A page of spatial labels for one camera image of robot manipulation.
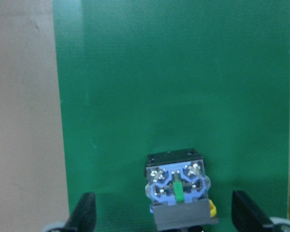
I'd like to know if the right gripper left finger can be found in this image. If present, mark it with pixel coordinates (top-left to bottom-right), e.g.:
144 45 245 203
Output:
42 192 97 232

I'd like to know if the green conveyor belt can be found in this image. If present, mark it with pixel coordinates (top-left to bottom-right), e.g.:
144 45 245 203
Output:
53 0 290 232

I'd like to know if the green push button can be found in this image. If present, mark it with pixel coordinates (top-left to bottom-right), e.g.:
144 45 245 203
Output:
145 148 219 232

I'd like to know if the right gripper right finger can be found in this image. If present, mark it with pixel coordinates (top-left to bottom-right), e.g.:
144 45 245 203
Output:
231 190 290 232

